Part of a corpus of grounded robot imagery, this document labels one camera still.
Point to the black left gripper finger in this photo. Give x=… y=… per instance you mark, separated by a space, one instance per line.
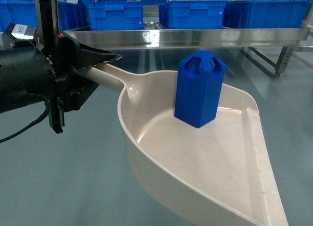
x=73 y=98
x=89 y=56

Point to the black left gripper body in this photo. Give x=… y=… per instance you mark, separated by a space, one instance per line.
x=52 y=41

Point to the blue plastic part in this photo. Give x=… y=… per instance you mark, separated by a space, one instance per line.
x=199 y=85

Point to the beige plastic dustpan tray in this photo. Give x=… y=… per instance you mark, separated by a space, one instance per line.
x=216 y=175

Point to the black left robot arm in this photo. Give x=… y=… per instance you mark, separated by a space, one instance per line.
x=46 y=68

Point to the stainless steel shelf rack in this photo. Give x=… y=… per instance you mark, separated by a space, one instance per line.
x=274 y=45

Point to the blue plastic bin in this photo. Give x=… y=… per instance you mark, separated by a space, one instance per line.
x=116 y=15
x=192 y=14
x=71 y=16
x=249 y=14

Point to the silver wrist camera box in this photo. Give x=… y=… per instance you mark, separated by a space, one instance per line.
x=23 y=32

